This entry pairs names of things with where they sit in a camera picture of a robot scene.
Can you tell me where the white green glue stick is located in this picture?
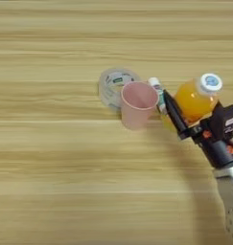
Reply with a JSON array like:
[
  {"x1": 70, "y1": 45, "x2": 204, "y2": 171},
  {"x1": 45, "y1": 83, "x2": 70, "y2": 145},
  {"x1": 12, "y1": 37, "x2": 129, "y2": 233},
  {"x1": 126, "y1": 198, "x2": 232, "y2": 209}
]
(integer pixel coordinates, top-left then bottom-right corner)
[{"x1": 148, "y1": 77, "x2": 169, "y2": 116}]

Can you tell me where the clear packing tape roll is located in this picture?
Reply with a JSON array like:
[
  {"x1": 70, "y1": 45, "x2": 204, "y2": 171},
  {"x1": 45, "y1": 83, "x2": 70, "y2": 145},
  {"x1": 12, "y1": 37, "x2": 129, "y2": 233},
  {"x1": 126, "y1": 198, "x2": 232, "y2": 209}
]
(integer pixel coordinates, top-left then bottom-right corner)
[{"x1": 97, "y1": 66, "x2": 142, "y2": 112}]

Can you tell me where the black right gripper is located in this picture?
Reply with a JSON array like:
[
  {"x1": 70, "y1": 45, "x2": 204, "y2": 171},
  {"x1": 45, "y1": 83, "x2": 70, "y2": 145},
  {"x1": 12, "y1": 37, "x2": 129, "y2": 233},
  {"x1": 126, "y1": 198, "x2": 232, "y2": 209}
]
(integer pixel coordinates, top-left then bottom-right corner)
[{"x1": 162, "y1": 89, "x2": 233, "y2": 170}]

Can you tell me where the orange juice bottle white cap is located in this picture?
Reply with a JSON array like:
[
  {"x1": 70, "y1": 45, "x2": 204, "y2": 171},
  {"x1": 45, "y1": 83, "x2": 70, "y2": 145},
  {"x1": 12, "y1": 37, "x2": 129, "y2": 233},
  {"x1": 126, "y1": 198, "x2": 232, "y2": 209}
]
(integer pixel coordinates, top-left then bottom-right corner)
[{"x1": 160, "y1": 73, "x2": 223, "y2": 132}]

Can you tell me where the pink plastic cup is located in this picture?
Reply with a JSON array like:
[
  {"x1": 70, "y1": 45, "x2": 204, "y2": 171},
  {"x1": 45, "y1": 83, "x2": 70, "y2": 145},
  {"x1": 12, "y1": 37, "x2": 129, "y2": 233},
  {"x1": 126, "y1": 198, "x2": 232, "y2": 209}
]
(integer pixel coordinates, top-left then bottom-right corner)
[{"x1": 120, "y1": 79, "x2": 161, "y2": 131}]

